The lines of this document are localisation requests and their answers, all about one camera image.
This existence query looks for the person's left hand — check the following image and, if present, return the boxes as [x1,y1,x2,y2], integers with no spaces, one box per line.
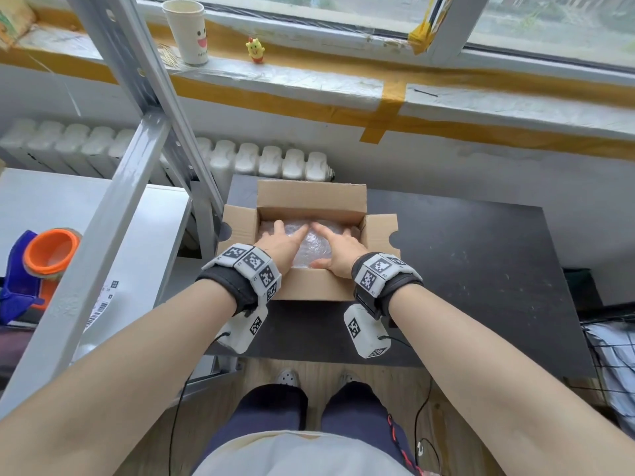
[254,220,310,276]

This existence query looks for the person's right hand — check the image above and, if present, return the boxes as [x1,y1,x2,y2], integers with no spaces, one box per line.
[310,221,370,281]

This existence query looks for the clear bubble wrap sheet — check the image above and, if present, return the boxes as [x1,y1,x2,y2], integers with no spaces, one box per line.
[257,218,362,269]

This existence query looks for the brown cardboard box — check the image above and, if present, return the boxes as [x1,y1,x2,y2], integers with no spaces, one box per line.
[216,179,401,303]

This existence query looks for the person's left forearm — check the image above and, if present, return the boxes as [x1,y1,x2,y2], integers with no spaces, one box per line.
[0,278,238,476]

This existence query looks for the person's right forearm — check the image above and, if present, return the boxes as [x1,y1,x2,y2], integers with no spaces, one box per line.
[388,284,635,476]

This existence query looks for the person's dark trousers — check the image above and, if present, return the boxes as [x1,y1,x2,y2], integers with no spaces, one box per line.
[196,381,423,476]

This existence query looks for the person's white shirt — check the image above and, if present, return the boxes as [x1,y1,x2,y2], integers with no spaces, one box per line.
[190,430,417,476]

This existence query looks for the black wristband with marker tiles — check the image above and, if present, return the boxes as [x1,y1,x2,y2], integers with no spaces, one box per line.
[196,242,282,318]
[351,251,424,321]

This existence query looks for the white radiator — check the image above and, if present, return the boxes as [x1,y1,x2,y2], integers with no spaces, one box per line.
[0,118,336,186]

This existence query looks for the short yellow tape strip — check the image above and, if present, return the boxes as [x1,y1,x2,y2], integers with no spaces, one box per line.
[359,81,407,144]

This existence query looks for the white barcode label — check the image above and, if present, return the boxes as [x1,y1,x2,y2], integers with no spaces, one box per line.
[84,280,120,331]

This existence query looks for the long yellow tape strip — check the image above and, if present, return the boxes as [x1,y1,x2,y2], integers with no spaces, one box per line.
[0,46,635,162]
[148,22,635,107]

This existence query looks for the yellow chick toy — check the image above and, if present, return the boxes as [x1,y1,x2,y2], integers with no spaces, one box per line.
[245,36,267,64]

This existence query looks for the white window sill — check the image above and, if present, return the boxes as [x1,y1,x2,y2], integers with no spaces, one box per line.
[19,19,635,139]

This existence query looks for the bundle of thin straw sticks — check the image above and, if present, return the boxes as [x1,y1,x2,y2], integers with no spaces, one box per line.
[156,44,182,69]

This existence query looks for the blue orange tape dispenser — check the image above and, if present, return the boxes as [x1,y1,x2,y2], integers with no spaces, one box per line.
[0,227,83,327]

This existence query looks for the paper cup with smiley face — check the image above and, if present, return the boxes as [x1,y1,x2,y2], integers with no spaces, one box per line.
[162,0,209,67]

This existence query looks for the white cloth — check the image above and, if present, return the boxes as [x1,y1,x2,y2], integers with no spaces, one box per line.
[585,321,635,432]

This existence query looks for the thin black cable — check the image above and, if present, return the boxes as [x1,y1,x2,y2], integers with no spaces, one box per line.
[168,331,232,476]
[379,335,443,476]

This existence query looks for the white window frame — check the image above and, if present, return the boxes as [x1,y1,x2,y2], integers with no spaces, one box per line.
[134,0,635,70]

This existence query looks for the black wire mesh basket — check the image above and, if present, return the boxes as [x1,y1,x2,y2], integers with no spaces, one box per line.
[580,304,635,432]

